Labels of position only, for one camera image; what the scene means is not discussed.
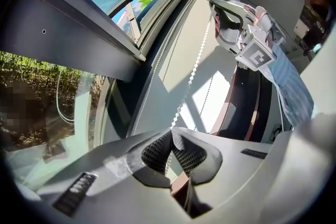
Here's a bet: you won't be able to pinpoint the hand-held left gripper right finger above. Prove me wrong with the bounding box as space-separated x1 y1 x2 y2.
172 126 272 210

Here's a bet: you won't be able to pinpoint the green bushes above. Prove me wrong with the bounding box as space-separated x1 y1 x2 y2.
0 51 107 146

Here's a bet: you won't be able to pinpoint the dark framed window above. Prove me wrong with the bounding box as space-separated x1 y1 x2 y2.
0 0 209 166

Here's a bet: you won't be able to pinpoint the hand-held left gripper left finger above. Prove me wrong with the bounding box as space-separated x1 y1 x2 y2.
35 129 190 219

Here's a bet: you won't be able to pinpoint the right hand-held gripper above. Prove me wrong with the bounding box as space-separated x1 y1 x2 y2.
206 0 287 72

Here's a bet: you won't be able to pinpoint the white roller blind bead chain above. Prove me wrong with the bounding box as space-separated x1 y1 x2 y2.
164 16 213 177

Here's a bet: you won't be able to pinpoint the white cord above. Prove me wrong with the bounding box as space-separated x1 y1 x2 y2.
55 67 76 124

